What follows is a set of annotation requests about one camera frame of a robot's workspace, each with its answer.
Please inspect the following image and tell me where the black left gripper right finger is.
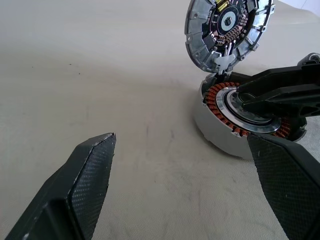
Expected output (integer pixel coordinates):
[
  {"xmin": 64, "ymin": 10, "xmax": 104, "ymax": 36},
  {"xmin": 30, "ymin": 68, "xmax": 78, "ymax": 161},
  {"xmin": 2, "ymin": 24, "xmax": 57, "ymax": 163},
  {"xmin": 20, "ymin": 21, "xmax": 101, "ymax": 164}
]
[{"xmin": 246, "ymin": 131, "xmax": 320, "ymax": 240}]

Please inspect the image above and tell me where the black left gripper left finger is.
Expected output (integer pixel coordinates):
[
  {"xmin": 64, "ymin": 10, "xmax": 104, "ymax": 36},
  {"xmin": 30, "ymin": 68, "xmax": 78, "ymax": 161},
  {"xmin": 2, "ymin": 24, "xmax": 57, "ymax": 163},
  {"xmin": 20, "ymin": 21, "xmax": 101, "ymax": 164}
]
[{"xmin": 4, "ymin": 131, "xmax": 118, "ymax": 240}]

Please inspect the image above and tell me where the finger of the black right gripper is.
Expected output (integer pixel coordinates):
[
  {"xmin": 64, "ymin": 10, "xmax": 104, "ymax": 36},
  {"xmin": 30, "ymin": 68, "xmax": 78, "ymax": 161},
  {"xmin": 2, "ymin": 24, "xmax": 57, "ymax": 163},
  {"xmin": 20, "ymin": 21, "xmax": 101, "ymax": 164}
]
[
  {"xmin": 242, "ymin": 85, "xmax": 320, "ymax": 119},
  {"xmin": 236, "ymin": 61, "xmax": 320, "ymax": 96}
]

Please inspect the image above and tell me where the grey hinged motor lid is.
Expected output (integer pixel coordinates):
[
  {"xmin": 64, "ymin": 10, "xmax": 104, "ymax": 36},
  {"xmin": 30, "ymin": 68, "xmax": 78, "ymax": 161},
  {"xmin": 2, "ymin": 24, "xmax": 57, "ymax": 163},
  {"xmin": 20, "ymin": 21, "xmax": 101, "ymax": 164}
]
[{"xmin": 184, "ymin": 0, "xmax": 275, "ymax": 76}]

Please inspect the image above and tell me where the grey round motor housing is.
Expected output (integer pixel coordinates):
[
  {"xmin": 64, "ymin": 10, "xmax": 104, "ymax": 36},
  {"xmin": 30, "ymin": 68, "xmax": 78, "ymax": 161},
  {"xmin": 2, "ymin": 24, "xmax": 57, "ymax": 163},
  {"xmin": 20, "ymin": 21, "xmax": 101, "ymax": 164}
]
[{"xmin": 192, "ymin": 71, "xmax": 308, "ymax": 161}]

